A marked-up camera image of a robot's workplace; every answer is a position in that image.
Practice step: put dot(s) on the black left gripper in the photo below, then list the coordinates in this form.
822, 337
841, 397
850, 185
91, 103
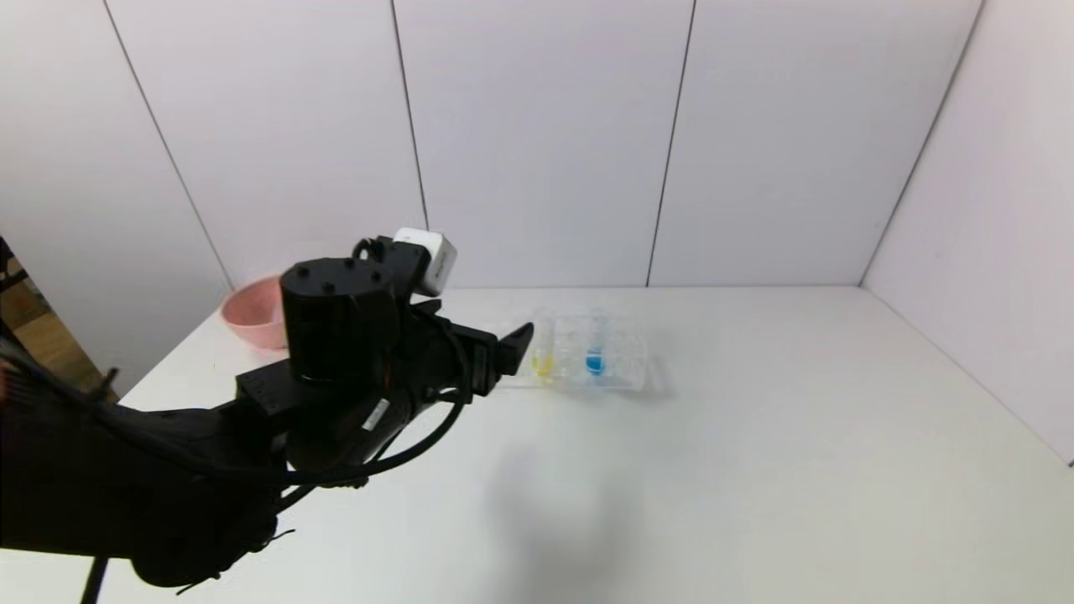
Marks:
482, 362

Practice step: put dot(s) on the black and orange left arm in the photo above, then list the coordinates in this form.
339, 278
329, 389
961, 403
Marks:
168, 470

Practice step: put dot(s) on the test tube with yellow pigment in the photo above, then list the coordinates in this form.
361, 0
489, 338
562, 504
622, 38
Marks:
543, 362

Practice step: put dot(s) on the test tube with blue pigment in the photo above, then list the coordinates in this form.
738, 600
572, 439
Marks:
596, 361

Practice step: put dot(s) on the clear acrylic test tube rack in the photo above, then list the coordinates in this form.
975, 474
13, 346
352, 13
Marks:
625, 369

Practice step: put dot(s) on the pink bowl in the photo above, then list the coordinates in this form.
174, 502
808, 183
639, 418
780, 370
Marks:
256, 315

